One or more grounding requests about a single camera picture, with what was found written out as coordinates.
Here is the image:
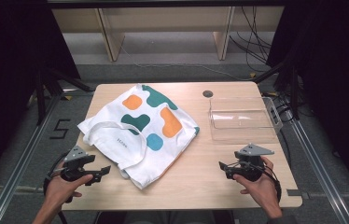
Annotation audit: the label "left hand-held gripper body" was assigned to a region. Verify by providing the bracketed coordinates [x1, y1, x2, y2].
[59, 145, 97, 183]

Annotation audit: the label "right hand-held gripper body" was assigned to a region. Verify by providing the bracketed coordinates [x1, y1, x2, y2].
[233, 142, 275, 183]

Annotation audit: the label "white tote bag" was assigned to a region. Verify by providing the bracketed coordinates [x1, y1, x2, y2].
[77, 83, 201, 190]

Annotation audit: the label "person's right hand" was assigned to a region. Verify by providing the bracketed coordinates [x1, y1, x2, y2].
[232, 156, 281, 217]

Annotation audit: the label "person's left hand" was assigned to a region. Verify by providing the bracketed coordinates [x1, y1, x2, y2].
[43, 173, 94, 207]

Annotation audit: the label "clear plastic container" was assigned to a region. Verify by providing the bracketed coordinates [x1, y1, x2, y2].
[208, 96, 284, 142]

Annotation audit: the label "black metal stand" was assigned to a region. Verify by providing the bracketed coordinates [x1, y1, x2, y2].
[252, 60, 301, 121]
[34, 65, 95, 126]

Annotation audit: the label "black curtain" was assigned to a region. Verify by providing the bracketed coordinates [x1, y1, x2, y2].
[0, 0, 82, 200]
[265, 0, 349, 199]

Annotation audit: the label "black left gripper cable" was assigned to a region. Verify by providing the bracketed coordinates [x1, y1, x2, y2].
[42, 150, 72, 224]

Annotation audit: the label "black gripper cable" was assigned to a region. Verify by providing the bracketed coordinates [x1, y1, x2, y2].
[42, 150, 72, 224]
[258, 164, 283, 203]

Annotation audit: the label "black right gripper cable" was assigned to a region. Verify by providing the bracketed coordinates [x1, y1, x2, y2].
[258, 164, 283, 203]

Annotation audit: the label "aluminium floor rail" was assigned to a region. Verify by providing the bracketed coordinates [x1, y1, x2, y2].
[283, 115, 349, 224]
[0, 91, 71, 224]

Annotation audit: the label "bundle of black floor cables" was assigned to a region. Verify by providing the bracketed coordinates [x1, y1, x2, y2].
[229, 6, 272, 73]

